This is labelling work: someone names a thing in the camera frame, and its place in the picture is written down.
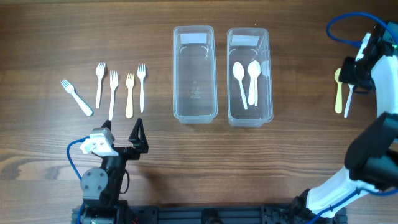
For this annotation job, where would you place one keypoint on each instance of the white spoon far right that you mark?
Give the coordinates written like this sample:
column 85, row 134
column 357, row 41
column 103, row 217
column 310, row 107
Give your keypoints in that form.
column 348, row 101

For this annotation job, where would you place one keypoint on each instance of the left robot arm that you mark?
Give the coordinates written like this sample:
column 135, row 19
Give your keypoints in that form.
column 101, row 185

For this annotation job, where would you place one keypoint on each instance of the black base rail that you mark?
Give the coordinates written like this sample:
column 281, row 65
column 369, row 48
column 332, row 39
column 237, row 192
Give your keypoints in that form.
column 259, row 214

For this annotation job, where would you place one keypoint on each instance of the white spoon wide handle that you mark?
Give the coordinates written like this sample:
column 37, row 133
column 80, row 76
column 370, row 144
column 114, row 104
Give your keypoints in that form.
column 251, row 97

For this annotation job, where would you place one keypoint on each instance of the white spoon thin handle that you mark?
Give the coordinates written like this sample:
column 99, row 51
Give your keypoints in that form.
column 257, row 72

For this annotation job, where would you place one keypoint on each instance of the beige plastic fork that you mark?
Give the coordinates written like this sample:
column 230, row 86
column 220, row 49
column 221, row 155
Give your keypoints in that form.
column 129, row 104

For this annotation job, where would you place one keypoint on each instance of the clear container left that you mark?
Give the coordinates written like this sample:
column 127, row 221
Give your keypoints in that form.
column 194, row 74

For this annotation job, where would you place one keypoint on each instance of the beige plastic spoon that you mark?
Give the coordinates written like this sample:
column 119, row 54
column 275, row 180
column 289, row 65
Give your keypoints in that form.
column 338, row 100

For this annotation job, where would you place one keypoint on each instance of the clear container right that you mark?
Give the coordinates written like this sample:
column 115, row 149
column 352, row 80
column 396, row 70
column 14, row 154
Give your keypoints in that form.
column 245, row 45

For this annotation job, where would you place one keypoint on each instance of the white fork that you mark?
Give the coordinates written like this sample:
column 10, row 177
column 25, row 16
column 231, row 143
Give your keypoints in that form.
column 141, row 74
column 114, row 82
column 69, row 88
column 100, row 72

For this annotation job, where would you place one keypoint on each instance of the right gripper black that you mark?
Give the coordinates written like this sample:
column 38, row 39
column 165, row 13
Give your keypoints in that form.
column 344, row 75

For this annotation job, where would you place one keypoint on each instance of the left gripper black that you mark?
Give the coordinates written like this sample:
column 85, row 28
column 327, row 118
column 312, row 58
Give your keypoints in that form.
column 140, row 144

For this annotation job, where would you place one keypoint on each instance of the white fork right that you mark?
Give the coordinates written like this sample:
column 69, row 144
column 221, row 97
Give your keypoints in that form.
column 141, row 74

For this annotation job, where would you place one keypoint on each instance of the white fork middle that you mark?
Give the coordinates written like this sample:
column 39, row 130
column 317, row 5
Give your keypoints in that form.
column 114, row 82

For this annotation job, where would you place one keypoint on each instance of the clear container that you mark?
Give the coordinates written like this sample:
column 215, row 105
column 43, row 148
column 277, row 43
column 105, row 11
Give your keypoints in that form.
column 245, row 45
column 194, row 74

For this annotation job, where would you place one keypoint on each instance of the white fork far left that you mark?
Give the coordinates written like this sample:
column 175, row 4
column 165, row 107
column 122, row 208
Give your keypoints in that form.
column 69, row 88

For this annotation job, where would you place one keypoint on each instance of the white spoon ridged bowl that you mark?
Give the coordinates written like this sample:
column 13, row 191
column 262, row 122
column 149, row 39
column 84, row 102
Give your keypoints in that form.
column 238, row 73

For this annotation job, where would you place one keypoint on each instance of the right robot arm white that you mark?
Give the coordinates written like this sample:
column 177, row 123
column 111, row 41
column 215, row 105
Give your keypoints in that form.
column 370, row 166

